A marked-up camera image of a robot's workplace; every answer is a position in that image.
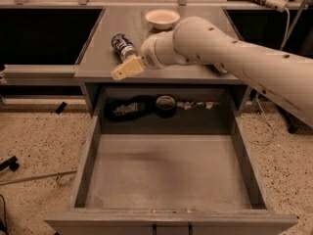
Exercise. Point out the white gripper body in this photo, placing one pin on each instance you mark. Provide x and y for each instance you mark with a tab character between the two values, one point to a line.
149	54

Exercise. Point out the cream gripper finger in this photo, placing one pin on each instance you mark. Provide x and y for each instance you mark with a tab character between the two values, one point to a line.
131	66

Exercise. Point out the blue pepsi can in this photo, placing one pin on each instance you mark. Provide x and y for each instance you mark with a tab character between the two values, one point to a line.
123	47

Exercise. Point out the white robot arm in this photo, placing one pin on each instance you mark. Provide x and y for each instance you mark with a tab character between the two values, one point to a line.
284	78

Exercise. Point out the grey cabinet with counter top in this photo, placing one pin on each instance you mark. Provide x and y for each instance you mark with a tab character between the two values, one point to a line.
99	59

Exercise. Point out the gold crushed soda can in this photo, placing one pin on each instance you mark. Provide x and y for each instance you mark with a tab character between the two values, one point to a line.
220	68

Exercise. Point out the open grey top drawer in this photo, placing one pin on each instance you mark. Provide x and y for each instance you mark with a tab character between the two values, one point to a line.
190	174

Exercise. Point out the white bowl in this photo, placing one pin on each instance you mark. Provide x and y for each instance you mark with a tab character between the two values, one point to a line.
162	19

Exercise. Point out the black tape roll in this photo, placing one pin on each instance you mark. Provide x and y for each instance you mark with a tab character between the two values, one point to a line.
165	106

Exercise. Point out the small black block on floor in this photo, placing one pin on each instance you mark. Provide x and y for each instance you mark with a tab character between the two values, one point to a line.
61	107

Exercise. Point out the thin metal rod on floor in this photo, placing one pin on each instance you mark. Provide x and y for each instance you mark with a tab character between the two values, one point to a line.
38	177

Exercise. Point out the black bracket on floor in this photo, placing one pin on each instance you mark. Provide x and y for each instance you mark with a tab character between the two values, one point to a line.
11	163

